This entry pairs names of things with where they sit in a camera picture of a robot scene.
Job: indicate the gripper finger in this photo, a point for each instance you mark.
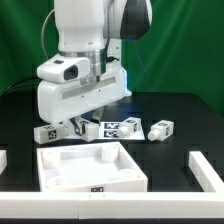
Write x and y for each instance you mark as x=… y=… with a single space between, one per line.
x=76 y=126
x=97 y=115

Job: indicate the white marker sheet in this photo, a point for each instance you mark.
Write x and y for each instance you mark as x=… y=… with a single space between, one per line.
x=107 y=130

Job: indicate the white square tabletop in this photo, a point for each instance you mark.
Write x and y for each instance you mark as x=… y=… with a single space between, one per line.
x=98 y=167

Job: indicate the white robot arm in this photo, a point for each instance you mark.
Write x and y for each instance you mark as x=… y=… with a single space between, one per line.
x=80 y=78

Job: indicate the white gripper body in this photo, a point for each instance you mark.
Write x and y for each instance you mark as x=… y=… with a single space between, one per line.
x=60 y=102

